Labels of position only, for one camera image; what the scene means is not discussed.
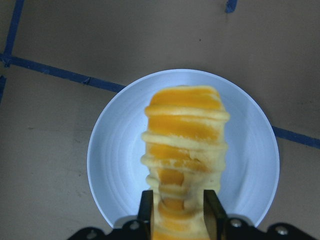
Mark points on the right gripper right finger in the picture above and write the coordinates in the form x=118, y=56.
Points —
x=214, y=215

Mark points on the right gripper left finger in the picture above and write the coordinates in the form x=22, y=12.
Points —
x=145, y=214

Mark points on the light blue plate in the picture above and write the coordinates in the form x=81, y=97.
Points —
x=117, y=177

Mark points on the orange striped bread loaf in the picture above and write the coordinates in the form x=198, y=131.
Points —
x=185, y=151

